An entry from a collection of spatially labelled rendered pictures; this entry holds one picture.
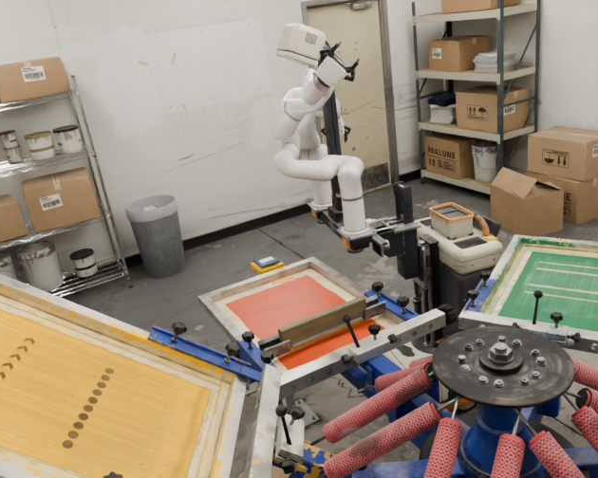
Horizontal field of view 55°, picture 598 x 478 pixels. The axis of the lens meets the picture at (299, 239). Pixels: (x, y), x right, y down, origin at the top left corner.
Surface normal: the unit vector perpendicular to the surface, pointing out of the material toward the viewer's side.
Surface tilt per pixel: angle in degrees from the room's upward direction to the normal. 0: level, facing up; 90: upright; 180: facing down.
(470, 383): 0
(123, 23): 90
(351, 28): 90
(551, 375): 0
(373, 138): 90
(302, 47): 90
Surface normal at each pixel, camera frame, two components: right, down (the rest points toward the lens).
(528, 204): 0.24, 0.33
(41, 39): 0.47, 0.28
